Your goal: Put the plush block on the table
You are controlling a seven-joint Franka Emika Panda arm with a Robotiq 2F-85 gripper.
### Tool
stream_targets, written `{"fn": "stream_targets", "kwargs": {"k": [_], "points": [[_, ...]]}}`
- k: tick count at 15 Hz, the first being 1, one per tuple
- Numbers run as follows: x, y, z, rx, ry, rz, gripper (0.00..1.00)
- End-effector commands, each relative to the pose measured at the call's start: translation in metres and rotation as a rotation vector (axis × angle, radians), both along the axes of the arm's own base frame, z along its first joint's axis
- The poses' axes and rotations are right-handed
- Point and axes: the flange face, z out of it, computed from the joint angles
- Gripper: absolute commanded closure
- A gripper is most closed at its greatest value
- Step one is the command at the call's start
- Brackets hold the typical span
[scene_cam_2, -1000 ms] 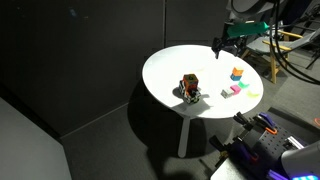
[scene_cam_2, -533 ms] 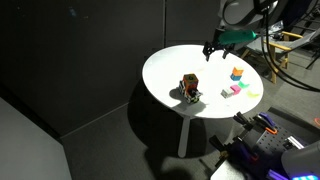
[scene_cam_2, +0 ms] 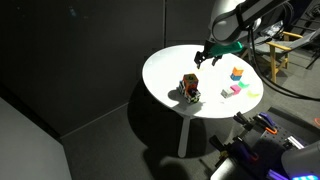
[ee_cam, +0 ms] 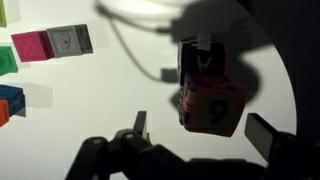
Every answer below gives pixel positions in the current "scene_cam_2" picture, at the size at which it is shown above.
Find black gripper teal mount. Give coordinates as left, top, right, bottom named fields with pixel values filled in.
left=194, top=39, right=244, bottom=70

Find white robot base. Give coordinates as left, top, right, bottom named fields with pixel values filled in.
left=280, top=139, right=320, bottom=180

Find orange cube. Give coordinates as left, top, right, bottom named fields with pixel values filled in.
left=231, top=66, right=245, bottom=77

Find blue cube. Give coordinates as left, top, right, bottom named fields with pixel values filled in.
left=229, top=73, right=243, bottom=82

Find gray cube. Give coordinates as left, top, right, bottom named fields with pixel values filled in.
left=220, top=87, right=235, bottom=100

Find black white patterned box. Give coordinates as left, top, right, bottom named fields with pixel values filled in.
left=177, top=80, right=202, bottom=105

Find magenta cube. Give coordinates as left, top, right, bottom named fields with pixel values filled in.
left=229, top=84, right=242, bottom=96

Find green cube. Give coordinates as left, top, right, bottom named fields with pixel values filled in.
left=237, top=80, right=250, bottom=90

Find yellow-green cube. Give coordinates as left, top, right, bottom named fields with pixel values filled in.
left=246, top=89, right=261, bottom=99

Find wooden folding chair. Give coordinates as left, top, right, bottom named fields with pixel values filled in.
left=248, top=19, right=320, bottom=85

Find blue orange spring clamp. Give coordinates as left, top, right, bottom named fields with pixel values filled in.
left=209, top=134, right=260, bottom=165
left=232, top=111, right=279, bottom=136

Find white table leg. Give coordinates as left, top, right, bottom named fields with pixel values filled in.
left=177, top=115, right=192, bottom=159

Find black perforated breadboard plate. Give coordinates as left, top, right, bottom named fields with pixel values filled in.
left=254, top=126, right=320, bottom=180

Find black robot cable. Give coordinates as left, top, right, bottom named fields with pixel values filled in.
left=248, top=19, right=320, bottom=103

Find aluminium extrusion rail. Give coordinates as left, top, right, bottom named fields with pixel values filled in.
left=284, top=135, right=306, bottom=150

